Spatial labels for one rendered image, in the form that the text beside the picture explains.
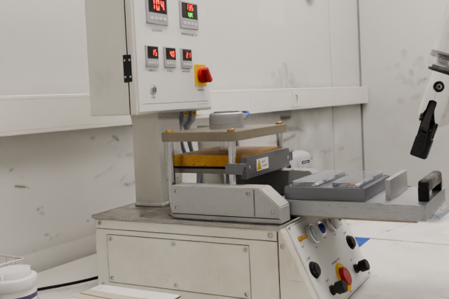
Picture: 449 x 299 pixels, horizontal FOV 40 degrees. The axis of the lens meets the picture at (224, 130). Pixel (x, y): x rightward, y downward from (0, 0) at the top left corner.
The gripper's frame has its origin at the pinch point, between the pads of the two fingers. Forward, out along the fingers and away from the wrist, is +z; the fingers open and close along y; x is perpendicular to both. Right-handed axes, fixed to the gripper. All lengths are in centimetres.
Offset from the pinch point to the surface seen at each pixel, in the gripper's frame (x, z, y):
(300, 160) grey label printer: 54, 34, 94
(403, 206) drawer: -2.1, 9.8, -10.9
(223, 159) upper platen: 35.7, 14.9, -10.2
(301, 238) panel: 13.8, 23.0, -12.2
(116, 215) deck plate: 54, 34, -17
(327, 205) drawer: 11.3, 15.1, -10.9
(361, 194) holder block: 6.1, 10.9, -9.9
